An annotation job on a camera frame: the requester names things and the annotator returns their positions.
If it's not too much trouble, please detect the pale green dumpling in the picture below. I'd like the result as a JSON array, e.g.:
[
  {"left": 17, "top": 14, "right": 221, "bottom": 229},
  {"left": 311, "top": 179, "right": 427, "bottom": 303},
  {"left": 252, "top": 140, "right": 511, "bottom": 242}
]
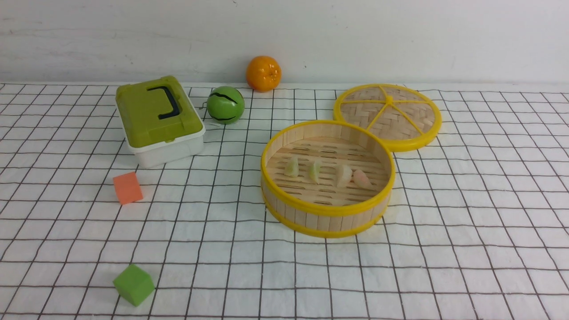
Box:
[{"left": 283, "top": 156, "right": 299, "bottom": 178}]

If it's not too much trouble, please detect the light green dumpling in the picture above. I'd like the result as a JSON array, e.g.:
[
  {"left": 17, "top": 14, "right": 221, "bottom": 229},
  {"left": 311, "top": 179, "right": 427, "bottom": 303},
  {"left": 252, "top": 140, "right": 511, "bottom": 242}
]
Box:
[{"left": 308, "top": 160, "right": 321, "bottom": 184}]

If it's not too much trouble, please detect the white dumpling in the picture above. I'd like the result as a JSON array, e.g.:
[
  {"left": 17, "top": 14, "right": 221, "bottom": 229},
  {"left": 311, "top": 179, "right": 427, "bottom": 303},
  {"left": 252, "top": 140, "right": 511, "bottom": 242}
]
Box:
[{"left": 336, "top": 164, "right": 353, "bottom": 188}]

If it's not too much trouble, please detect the pink dumpling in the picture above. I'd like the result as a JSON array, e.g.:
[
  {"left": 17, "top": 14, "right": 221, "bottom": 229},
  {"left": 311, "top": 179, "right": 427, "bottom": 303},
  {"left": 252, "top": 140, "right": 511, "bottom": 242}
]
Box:
[{"left": 353, "top": 169, "right": 374, "bottom": 190}]

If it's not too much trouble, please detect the bamboo steamer tray yellow rim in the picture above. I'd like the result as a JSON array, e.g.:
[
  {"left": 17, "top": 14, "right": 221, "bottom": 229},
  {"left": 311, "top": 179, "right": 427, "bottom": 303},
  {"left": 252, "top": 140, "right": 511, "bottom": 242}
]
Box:
[{"left": 260, "top": 120, "right": 396, "bottom": 238}]

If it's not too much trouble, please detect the woven bamboo steamer lid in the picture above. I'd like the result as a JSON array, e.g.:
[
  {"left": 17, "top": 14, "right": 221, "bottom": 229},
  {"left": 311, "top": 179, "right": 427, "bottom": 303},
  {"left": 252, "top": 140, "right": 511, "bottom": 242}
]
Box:
[{"left": 333, "top": 84, "right": 442, "bottom": 152}]

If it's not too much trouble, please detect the green watermelon toy ball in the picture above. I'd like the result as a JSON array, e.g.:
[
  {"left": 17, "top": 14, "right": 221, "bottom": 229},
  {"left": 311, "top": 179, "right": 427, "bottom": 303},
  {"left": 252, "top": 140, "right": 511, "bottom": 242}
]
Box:
[{"left": 207, "top": 86, "right": 244, "bottom": 125}]

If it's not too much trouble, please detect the orange toy fruit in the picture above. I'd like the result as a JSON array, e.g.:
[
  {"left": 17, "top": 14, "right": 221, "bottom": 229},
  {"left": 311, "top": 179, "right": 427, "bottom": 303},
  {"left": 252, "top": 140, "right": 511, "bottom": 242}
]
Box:
[{"left": 246, "top": 56, "right": 282, "bottom": 92}]

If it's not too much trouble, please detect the green lidded storage box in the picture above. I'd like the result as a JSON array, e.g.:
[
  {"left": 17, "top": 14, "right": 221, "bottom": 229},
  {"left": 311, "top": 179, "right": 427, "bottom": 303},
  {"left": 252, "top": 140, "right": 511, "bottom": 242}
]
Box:
[{"left": 115, "top": 76, "right": 206, "bottom": 168}]

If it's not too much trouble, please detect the orange foam cube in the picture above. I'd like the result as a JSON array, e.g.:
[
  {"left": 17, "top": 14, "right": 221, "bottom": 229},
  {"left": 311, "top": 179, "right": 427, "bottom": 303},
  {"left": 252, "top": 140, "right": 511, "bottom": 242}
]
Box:
[{"left": 112, "top": 172, "right": 144, "bottom": 205}]

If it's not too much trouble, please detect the green foam cube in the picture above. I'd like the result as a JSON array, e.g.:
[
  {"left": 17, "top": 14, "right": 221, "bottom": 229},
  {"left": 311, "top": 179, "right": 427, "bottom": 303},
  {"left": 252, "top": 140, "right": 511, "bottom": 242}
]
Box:
[{"left": 112, "top": 264, "right": 155, "bottom": 307}]

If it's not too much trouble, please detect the white checkered tablecloth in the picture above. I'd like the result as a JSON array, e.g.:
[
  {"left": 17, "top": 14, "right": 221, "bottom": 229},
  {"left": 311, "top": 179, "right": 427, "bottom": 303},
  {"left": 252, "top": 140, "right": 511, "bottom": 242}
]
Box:
[{"left": 0, "top": 83, "right": 569, "bottom": 320}]

